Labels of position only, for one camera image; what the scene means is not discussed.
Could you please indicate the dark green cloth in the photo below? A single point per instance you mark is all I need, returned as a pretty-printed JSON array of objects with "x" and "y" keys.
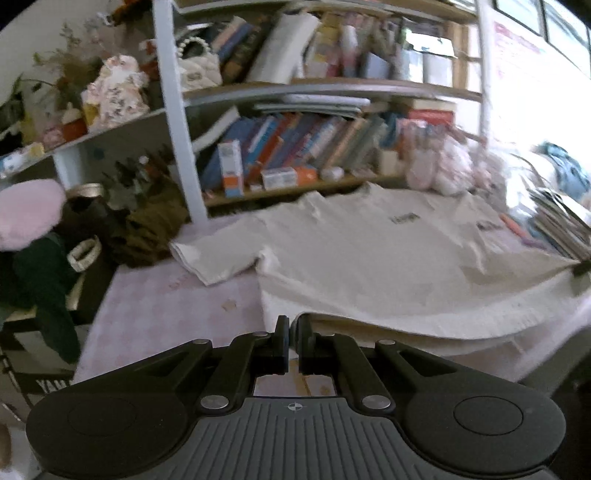
[{"x": 46, "y": 286}]

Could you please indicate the orange highlighter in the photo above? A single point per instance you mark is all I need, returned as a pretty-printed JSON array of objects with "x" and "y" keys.
[{"x": 515, "y": 226}]

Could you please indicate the wall poster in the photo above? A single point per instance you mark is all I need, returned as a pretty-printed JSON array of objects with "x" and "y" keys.
[{"x": 512, "y": 46}]

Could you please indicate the stack of notebooks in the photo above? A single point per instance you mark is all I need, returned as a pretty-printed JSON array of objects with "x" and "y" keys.
[{"x": 563, "y": 221}]

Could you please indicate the row of books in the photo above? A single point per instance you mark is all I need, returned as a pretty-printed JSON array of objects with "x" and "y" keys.
[{"x": 314, "y": 138}]

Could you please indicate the white and wood bookshelf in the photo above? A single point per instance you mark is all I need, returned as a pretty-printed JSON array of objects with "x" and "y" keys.
[{"x": 178, "y": 115}]

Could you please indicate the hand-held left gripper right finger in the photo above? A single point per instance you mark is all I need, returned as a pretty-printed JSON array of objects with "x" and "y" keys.
[{"x": 305, "y": 355}]

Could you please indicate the black printed box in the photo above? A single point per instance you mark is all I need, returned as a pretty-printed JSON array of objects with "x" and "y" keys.
[{"x": 41, "y": 383}]

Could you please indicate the small white case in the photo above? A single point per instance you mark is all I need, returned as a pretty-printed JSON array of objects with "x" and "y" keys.
[{"x": 332, "y": 173}]

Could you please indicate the white quilted bag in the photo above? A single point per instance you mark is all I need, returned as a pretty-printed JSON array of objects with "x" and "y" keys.
[{"x": 198, "y": 71}]

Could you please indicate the long orange white box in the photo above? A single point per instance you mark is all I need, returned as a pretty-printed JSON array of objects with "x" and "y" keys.
[{"x": 286, "y": 177}]

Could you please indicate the brass bowl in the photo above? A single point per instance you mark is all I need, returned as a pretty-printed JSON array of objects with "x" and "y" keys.
[{"x": 85, "y": 190}]

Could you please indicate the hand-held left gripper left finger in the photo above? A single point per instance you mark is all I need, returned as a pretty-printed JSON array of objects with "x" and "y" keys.
[{"x": 281, "y": 350}]

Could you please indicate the pink plush toy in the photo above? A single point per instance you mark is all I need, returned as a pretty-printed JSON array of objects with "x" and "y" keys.
[{"x": 438, "y": 166}]

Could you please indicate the olive brown cloth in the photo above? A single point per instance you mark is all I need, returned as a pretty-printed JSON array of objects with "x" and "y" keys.
[{"x": 147, "y": 230}]

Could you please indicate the tall orange white box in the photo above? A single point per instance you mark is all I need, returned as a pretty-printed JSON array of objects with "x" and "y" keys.
[{"x": 230, "y": 170}]

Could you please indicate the floral fabric doll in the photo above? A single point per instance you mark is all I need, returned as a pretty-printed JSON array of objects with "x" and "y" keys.
[{"x": 115, "y": 92}]

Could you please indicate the pink checked cartoon desk mat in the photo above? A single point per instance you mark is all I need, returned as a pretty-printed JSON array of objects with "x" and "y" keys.
[{"x": 161, "y": 314}]

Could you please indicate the blue cloth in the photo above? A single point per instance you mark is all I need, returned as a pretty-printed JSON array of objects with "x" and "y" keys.
[{"x": 568, "y": 170}]

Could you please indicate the pink cushion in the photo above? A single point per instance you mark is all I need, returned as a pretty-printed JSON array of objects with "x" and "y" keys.
[{"x": 27, "y": 212}]

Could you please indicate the cream t-shirt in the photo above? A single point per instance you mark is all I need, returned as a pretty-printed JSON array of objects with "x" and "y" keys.
[{"x": 369, "y": 267}]

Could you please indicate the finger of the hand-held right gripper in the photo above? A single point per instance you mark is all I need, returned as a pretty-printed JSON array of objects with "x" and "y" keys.
[{"x": 582, "y": 268}]

